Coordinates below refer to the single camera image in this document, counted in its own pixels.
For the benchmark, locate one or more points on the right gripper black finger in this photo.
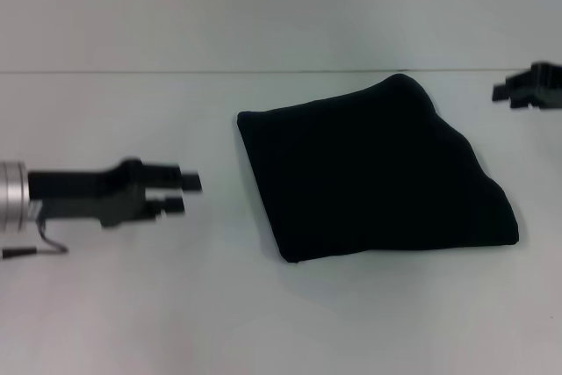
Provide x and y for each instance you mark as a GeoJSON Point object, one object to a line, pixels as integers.
{"type": "Point", "coordinates": [509, 88]}
{"type": "Point", "coordinates": [524, 103]}

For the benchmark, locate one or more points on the right gripper body, black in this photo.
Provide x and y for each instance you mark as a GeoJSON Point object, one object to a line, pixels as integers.
{"type": "Point", "coordinates": [549, 85]}

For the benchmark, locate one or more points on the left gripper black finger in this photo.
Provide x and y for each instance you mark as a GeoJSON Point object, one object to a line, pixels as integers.
{"type": "Point", "coordinates": [169, 204]}
{"type": "Point", "coordinates": [175, 177]}

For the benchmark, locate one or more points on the left gripper body, black and grey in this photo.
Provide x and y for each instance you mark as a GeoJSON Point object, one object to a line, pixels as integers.
{"type": "Point", "coordinates": [92, 195]}

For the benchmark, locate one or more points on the black shirt with pink print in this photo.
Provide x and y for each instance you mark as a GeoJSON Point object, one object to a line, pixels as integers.
{"type": "Point", "coordinates": [373, 173]}

